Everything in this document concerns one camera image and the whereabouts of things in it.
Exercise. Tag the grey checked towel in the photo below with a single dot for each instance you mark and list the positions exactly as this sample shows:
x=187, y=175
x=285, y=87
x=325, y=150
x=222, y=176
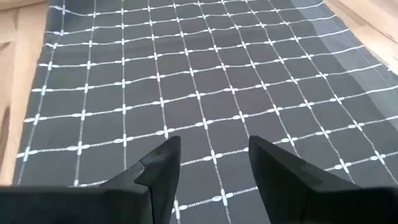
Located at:
x=199, y=77

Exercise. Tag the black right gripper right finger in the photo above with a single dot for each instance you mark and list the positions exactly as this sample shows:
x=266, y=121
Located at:
x=276, y=180

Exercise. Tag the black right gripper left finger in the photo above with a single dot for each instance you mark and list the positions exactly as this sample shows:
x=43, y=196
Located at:
x=164, y=174

